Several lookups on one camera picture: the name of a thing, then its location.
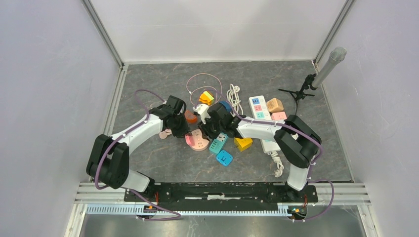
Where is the blue cube socket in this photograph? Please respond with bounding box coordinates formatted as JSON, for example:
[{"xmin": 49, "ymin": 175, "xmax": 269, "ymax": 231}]
[{"xmin": 219, "ymin": 101, "xmax": 233, "ymax": 113}]

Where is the blue plug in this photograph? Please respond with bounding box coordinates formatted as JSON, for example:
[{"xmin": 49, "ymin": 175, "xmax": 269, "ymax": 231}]
[{"xmin": 216, "ymin": 150, "xmax": 233, "ymax": 166}]

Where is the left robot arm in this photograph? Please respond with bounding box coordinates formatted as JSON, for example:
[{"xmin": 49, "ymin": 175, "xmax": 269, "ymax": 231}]
[{"xmin": 86, "ymin": 96, "xmax": 191, "ymax": 201}]

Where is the white strip power cord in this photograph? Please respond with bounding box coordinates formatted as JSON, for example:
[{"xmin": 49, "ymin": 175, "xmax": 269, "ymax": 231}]
[{"xmin": 270, "ymin": 151, "xmax": 285, "ymax": 178}]

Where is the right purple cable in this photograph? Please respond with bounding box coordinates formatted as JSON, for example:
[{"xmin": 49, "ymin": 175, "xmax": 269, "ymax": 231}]
[{"xmin": 190, "ymin": 86, "xmax": 335, "ymax": 222}]

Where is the black tripod stand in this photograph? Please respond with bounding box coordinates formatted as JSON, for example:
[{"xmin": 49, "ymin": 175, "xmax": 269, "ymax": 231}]
[{"xmin": 278, "ymin": 74, "xmax": 317, "ymax": 115}]

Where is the yellow orange toy block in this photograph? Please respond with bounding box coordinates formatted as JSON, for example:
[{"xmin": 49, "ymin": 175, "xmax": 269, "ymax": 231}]
[{"xmin": 198, "ymin": 91, "xmax": 215, "ymax": 106}]

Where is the pink round socket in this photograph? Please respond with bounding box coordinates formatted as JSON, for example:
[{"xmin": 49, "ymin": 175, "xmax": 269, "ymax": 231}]
[{"xmin": 189, "ymin": 129, "xmax": 210, "ymax": 152}]

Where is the hot pink square plug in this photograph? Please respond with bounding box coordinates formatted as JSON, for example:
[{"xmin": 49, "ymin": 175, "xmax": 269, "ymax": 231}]
[{"xmin": 185, "ymin": 135, "xmax": 195, "ymax": 147}]

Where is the white long power strip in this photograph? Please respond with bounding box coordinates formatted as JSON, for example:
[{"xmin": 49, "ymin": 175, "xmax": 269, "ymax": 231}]
[{"xmin": 248, "ymin": 95, "xmax": 280, "ymax": 155}]

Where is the beige dragon cube socket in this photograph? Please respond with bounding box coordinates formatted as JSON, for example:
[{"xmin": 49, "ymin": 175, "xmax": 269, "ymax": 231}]
[{"xmin": 266, "ymin": 98, "xmax": 284, "ymax": 113}]

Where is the thin pink usb cable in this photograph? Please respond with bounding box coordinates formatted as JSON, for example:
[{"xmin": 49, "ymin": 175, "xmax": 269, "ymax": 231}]
[{"xmin": 185, "ymin": 73, "xmax": 223, "ymax": 105}]

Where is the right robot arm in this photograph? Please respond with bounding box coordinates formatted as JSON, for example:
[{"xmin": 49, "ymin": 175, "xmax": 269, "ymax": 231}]
[{"xmin": 193, "ymin": 102, "xmax": 324, "ymax": 201}]

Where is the yellow cube socket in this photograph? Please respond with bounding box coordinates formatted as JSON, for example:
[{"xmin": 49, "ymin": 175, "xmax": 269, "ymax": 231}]
[{"xmin": 234, "ymin": 138, "xmax": 253, "ymax": 152}]

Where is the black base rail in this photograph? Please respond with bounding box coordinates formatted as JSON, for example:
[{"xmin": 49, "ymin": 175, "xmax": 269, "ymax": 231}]
[{"xmin": 142, "ymin": 182, "xmax": 319, "ymax": 211}]

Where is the teal power strip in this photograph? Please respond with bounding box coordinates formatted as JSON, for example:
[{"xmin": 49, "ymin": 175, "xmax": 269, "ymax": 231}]
[{"xmin": 209, "ymin": 133, "xmax": 228, "ymax": 155}]

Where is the white coiled cord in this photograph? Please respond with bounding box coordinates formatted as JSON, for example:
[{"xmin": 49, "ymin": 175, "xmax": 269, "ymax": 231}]
[{"xmin": 226, "ymin": 83, "xmax": 244, "ymax": 116}]

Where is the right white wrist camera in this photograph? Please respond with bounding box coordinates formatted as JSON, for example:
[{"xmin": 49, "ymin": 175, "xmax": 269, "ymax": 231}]
[{"xmin": 193, "ymin": 104, "xmax": 210, "ymax": 124}]

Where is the pink cube socket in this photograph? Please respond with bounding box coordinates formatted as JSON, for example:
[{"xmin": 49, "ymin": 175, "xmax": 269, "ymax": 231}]
[{"xmin": 271, "ymin": 112, "xmax": 287, "ymax": 120}]

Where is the orange semicircle block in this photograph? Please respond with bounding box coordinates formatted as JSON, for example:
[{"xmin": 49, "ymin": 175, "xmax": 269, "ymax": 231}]
[{"xmin": 184, "ymin": 110, "xmax": 198, "ymax": 124}]

